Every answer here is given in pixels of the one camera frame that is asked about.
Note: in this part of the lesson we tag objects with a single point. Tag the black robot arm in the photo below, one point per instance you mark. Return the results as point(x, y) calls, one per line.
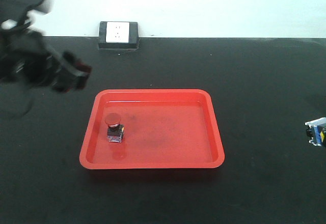
point(15, 14)

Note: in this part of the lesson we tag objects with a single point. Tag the red mushroom push button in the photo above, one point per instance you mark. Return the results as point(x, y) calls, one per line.
point(115, 130)

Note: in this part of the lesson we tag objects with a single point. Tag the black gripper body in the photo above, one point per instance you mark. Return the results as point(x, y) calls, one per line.
point(26, 58)

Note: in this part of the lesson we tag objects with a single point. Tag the yellow mushroom push button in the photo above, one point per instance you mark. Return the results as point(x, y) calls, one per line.
point(316, 132)

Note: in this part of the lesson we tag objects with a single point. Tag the black and white power outlet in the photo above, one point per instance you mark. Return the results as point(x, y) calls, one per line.
point(118, 35)

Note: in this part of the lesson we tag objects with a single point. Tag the red plastic tray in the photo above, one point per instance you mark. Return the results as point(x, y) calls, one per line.
point(163, 129)

